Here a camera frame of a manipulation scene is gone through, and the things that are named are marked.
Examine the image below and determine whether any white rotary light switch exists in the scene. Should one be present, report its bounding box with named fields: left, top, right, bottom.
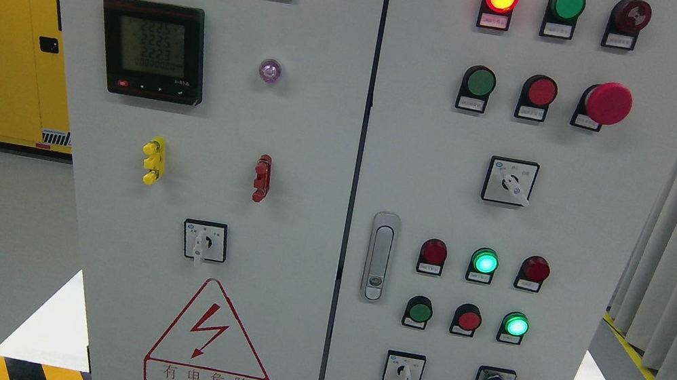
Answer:
left=183, top=218, right=228, bottom=265

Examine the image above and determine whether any grey electrical control cabinet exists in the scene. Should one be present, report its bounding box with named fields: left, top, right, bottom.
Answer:
left=60, top=0, right=677, bottom=380

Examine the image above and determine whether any red terminal connector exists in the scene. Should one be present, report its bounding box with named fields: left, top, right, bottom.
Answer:
left=252, top=153, right=273, bottom=203

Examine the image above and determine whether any dark red lamp lower left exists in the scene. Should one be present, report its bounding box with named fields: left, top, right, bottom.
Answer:
left=415, top=238, right=448, bottom=276

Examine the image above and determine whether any dark red lamp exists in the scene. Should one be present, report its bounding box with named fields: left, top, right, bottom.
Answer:
left=512, top=255, right=551, bottom=293
left=415, top=238, right=448, bottom=276

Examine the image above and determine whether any small clear light bulb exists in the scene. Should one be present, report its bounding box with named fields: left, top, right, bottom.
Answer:
left=258, top=58, right=283, bottom=84

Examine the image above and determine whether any green push button lower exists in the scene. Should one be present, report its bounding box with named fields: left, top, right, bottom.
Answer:
left=401, top=295, right=433, bottom=330

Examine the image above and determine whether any green push button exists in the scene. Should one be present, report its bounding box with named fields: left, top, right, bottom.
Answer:
left=401, top=295, right=433, bottom=330
left=454, top=64, right=497, bottom=114

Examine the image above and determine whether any lit green lamp lower middle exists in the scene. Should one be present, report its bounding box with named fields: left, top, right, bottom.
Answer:
left=465, top=247, right=499, bottom=285

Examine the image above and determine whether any green push button upper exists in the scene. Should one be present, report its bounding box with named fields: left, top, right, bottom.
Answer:
left=454, top=64, right=497, bottom=114

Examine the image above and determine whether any red push button lower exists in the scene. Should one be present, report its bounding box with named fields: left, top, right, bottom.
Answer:
left=449, top=303, right=482, bottom=337

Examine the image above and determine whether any red push button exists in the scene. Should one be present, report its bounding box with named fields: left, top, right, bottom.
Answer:
left=514, top=74, right=558, bottom=122
left=449, top=303, right=482, bottom=337

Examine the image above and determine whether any yellow terminal connector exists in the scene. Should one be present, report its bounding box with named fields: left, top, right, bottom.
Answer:
left=142, top=136, right=166, bottom=186

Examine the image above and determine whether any red electric danger sticker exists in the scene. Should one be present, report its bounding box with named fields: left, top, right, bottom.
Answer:
left=143, top=278, right=270, bottom=380

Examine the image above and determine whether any dark red lamp lower right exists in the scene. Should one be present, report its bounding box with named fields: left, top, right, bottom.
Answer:
left=512, top=255, right=551, bottom=293

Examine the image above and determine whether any lit green button lower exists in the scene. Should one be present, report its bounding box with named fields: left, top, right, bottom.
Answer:
left=495, top=311, right=530, bottom=345

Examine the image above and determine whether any red push button upper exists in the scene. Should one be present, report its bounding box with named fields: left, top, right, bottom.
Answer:
left=514, top=74, right=558, bottom=122

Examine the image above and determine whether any black digital power meter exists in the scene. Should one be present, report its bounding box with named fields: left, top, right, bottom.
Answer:
left=103, top=0, right=205, bottom=106

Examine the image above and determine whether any red indicator lamp right door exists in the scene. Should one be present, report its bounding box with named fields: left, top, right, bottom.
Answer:
left=476, top=0, right=519, bottom=31

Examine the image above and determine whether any red emergency stop button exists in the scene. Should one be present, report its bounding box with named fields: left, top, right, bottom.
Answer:
left=570, top=82, right=633, bottom=132

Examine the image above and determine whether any dark green lamp top right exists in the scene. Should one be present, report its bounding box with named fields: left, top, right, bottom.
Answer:
left=539, top=0, right=586, bottom=40

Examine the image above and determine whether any dark red buzzer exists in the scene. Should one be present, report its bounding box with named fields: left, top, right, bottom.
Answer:
left=601, top=0, right=653, bottom=51

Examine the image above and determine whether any silver door latch handle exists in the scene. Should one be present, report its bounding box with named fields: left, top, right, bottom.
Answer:
left=362, top=212, right=402, bottom=301

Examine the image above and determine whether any white selector switch right upper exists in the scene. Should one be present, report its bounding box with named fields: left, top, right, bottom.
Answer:
left=480, top=156, right=540, bottom=207

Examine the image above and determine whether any white selector switch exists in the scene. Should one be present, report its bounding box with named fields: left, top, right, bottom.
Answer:
left=381, top=349, right=427, bottom=380
left=480, top=156, right=540, bottom=207

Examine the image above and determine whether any white selector switch bottom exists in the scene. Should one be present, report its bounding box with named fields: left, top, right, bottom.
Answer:
left=381, top=349, right=427, bottom=380

